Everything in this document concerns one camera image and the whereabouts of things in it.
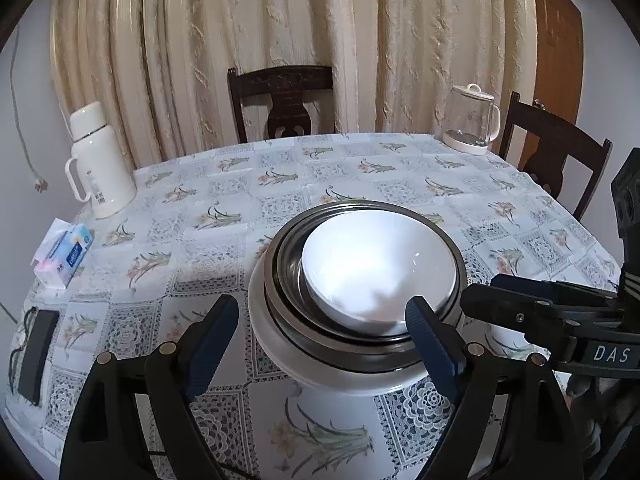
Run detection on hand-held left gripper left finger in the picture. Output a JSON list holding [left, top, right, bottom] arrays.
[[59, 294, 240, 480]]

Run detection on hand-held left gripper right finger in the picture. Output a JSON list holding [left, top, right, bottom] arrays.
[[405, 296, 586, 480]]

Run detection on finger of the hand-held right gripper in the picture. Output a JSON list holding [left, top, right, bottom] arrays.
[[490, 274, 624, 307], [460, 284, 622, 363]]

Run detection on large steel bowl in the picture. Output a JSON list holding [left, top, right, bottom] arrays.
[[262, 200, 463, 373]]

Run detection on small steel bowl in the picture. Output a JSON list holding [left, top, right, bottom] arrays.
[[277, 205, 458, 342]]

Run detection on white ceramic bowl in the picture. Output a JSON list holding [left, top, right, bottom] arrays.
[[301, 211, 457, 337]]

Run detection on large white plate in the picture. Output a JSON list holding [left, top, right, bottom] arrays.
[[247, 255, 463, 397]]

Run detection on grey patterned clothing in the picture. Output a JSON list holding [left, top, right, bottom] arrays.
[[565, 375, 640, 480]]

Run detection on dark plain wooden chair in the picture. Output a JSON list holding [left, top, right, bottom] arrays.
[[500, 91, 613, 221]]

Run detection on blue tissue pack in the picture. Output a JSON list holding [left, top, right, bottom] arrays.
[[32, 219, 95, 290]]

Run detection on glass kettle with white lid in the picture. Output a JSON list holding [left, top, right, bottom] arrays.
[[442, 83, 502, 156]]

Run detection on floral lace-print tablecloth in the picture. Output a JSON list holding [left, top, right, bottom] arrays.
[[5, 132, 621, 480]]

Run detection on cream thermos jug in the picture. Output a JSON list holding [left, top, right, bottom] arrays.
[[65, 101, 138, 220]]

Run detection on brown wooden door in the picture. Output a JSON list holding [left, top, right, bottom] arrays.
[[517, 0, 585, 171]]

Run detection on dark carved wooden chair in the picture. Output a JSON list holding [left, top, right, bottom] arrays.
[[227, 66, 336, 143]]

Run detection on beige curtain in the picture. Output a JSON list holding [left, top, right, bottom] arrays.
[[50, 0, 541, 171]]

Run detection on black cable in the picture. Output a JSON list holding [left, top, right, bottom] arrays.
[[7, 307, 36, 396]]

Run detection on grey wall cable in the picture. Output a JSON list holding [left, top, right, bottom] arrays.
[[9, 25, 49, 193]]

